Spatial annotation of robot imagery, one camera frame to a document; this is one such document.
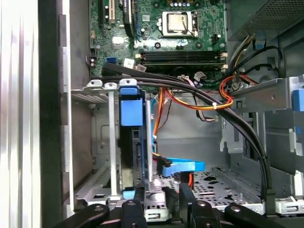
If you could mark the silver CPU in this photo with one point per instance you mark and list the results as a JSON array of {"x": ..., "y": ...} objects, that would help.
[{"x": 177, "y": 22}]

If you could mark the metal drive cage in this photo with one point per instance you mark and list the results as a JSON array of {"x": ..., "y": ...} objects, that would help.
[{"x": 273, "y": 99}]

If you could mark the black PC case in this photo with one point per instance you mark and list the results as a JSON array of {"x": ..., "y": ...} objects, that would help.
[{"x": 50, "y": 95}]

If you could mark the grey power supply unit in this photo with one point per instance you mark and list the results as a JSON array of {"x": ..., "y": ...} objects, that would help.
[{"x": 273, "y": 16}]

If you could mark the blue drive cage latch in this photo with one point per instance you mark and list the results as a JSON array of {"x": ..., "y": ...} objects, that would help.
[{"x": 298, "y": 99}]

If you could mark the metal disk bay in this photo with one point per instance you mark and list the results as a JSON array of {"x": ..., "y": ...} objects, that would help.
[{"x": 112, "y": 142}]

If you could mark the CPU socket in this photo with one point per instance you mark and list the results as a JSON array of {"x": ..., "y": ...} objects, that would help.
[{"x": 164, "y": 23}]

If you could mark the white expansion slot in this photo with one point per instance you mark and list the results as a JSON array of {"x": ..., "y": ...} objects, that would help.
[{"x": 112, "y": 12}]

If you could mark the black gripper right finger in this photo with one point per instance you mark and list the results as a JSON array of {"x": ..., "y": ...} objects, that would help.
[{"x": 204, "y": 213}]

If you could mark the hard disk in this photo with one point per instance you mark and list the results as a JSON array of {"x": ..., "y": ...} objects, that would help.
[{"x": 131, "y": 111}]

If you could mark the green motherboard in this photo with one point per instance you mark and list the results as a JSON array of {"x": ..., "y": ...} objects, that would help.
[{"x": 152, "y": 40}]

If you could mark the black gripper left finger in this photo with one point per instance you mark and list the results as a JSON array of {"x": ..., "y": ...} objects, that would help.
[{"x": 131, "y": 213}]

